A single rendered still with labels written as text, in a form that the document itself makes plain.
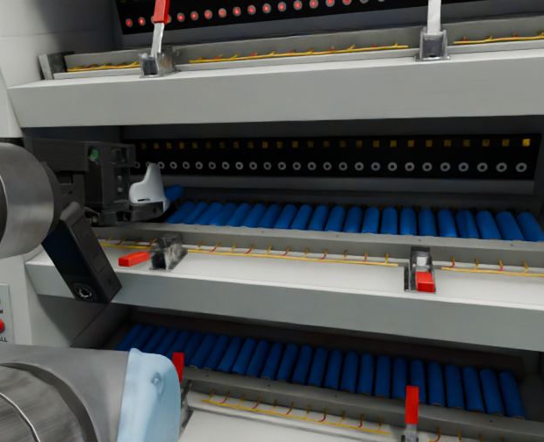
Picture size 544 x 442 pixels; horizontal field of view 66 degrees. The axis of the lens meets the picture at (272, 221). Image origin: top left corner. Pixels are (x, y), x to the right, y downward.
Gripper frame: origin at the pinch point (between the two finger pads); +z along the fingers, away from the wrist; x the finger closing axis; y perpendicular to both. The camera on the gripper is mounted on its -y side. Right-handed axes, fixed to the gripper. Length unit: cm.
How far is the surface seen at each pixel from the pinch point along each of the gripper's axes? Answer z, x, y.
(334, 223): 1.1, -22.8, -1.1
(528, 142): 7.8, -43.2, 8.2
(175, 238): -5.3, -6.1, -2.9
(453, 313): -7.2, -34.9, -7.6
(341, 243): -3.2, -24.3, -2.7
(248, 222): 0.3, -12.7, -1.4
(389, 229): 0.3, -28.8, -1.4
